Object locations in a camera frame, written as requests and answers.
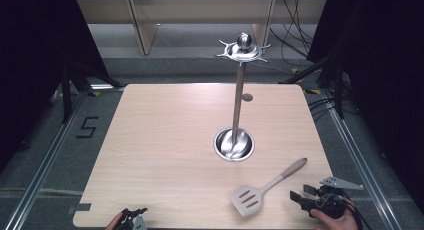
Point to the person's right hand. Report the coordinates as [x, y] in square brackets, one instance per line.
[336, 222]

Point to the aluminium floor rail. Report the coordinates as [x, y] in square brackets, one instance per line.
[43, 170]
[361, 165]

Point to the person's left hand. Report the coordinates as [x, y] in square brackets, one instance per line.
[113, 223]

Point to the black stand legs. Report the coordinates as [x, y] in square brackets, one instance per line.
[66, 93]
[338, 90]

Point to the black tape strip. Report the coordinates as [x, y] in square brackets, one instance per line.
[82, 207]

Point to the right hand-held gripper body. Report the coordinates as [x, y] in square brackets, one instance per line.
[330, 205]

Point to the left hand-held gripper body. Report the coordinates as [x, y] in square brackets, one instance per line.
[135, 222]

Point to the metal utensil rack stand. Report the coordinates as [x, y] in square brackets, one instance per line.
[238, 103]

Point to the grey round table cap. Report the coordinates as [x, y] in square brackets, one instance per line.
[247, 97]

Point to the beige wooden desk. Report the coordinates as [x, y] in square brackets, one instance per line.
[200, 10]

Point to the dark curtain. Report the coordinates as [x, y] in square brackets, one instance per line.
[386, 73]
[36, 56]

